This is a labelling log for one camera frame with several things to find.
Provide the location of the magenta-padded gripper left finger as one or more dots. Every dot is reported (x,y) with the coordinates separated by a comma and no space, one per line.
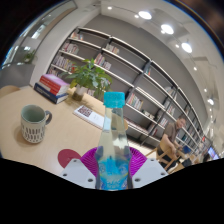
(78,171)

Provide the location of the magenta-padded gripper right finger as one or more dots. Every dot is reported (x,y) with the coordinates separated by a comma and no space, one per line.
(148,171)

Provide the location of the clear bottle with blue cap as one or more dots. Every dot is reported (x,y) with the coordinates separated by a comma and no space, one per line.
(113,150)

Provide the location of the flat round red coaster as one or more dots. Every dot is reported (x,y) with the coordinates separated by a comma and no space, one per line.
(68,157)

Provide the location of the wooden slat-back chair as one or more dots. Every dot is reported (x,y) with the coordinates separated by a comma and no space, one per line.
(166,160)

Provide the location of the person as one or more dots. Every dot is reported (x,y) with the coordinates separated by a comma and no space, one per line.
(170,133)

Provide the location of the white open magazine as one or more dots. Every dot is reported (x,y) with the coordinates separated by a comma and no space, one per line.
(90,116)

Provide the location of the grey-green patterned mug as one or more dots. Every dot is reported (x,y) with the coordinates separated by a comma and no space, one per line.
(32,128)

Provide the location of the dark blue book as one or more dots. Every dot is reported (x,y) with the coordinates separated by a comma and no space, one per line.
(50,95)

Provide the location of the grey bookshelf unit with books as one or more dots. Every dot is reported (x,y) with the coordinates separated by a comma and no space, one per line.
(140,86)

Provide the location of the red book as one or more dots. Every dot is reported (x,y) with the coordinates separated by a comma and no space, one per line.
(51,87)

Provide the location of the pink-covered book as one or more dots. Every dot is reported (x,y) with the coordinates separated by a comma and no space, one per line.
(55,80)

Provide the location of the green potted plant, white pot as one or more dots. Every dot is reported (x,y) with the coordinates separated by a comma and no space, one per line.
(88,76)

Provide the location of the wooden round-back chair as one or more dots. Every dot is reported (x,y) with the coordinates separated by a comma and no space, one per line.
(8,90)

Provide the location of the small green background plant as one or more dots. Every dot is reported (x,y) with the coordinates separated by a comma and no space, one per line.
(29,56)

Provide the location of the round ceiling lights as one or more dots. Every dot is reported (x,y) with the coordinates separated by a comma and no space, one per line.
(166,29)

